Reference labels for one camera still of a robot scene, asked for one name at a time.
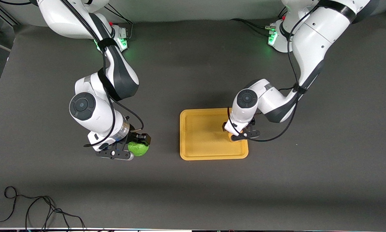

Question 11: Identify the green apple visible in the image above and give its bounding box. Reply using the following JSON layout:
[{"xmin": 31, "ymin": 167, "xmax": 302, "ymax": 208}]
[{"xmin": 127, "ymin": 141, "xmax": 149, "ymax": 157}]

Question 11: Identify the yellow plastic tray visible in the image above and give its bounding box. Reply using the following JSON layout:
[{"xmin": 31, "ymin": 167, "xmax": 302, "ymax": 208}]
[{"xmin": 180, "ymin": 108, "xmax": 249, "ymax": 161}]

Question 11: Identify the dark grey table mat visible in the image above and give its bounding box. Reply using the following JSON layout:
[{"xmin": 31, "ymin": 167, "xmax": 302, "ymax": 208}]
[{"xmin": 0, "ymin": 11, "xmax": 386, "ymax": 231}]

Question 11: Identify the black cable along right arm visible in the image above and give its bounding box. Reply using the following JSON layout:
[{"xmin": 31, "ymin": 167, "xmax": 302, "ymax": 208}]
[{"xmin": 60, "ymin": 0, "xmax": 145, "ymax": 148}]

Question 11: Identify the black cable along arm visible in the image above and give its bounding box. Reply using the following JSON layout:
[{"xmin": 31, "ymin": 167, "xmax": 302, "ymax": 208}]
[
  {"xmin": 227, "ymin": 3, "xmax": 324, "ymax": 143},
  {"xmin": 60, "ymin": 0, "xmax": 145, "ymax": 148}
]

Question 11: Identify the loose looped black cable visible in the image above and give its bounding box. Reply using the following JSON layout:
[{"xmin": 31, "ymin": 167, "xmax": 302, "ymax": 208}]
[{"xmin": 0, "ymin": 186, "xmax": 86, "ymax": 232}]

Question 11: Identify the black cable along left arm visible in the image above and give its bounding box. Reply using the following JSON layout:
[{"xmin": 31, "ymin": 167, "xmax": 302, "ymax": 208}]
[{"xmin": 227, "ymin": 3, "xmax": 324, "ymax": 143}]

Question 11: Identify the black cable on table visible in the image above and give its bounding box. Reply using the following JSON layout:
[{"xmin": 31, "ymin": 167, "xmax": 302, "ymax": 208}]
[{"xmin": 230, "ymin": 18, "xmax": 274, "ymax": 31}]

